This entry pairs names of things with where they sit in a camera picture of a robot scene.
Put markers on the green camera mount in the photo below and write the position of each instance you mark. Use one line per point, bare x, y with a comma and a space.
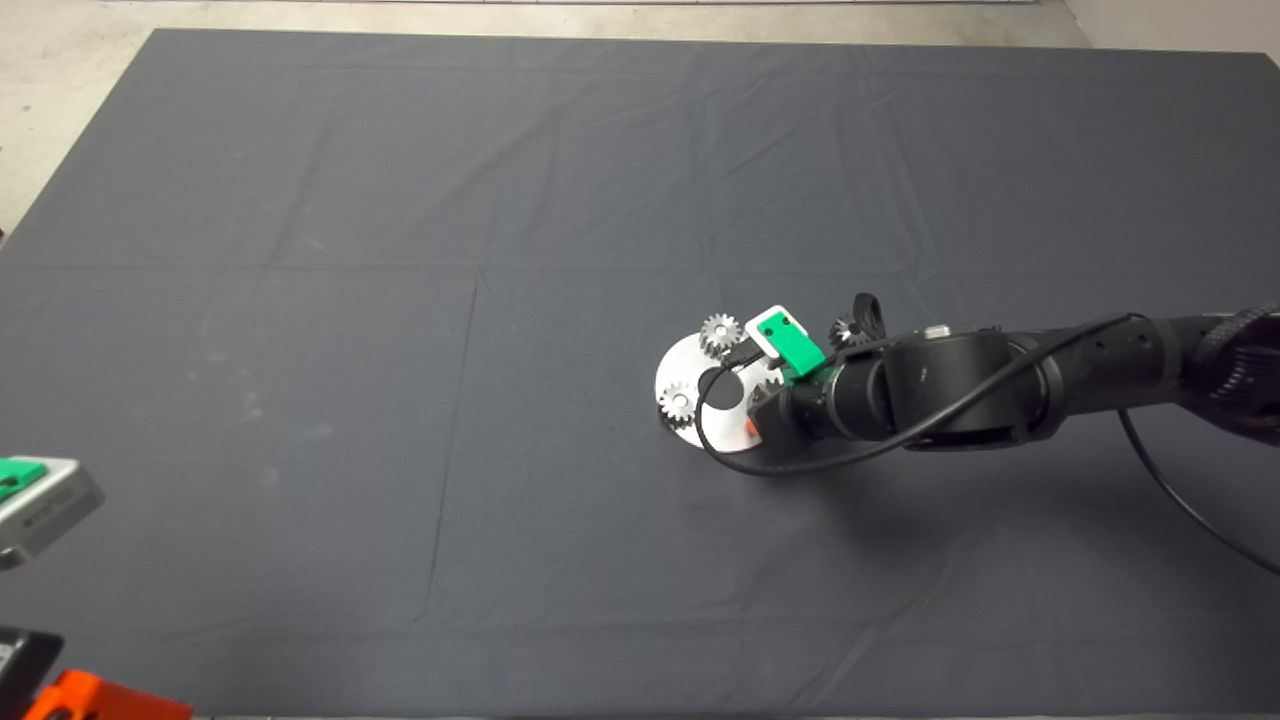
795, 345
20, 478

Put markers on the green right camera mount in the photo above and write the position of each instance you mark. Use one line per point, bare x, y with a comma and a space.
795, 345

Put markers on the small dark steel gear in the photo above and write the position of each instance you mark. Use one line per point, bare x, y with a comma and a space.
843, 332

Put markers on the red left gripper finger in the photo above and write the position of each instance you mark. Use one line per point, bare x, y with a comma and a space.
100, 702

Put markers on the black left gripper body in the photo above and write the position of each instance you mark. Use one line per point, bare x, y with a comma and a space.
22, 670

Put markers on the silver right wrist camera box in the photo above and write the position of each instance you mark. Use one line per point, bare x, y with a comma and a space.
760, 335

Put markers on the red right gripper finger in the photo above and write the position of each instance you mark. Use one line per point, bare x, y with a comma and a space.
768, 415

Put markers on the round metal plate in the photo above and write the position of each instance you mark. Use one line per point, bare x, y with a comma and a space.
725, 430

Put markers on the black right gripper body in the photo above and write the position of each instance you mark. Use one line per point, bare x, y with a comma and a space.
840, 400

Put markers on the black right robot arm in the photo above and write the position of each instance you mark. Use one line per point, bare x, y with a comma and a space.
960, 390

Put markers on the green left camera mount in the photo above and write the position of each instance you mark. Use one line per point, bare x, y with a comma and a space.
20, 478

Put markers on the dark grey table cloth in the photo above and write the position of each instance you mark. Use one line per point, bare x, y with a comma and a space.
400, 300

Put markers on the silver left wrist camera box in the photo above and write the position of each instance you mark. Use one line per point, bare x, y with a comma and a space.
60, 510

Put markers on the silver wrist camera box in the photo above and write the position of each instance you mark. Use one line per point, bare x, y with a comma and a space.
760, 335
60, 510

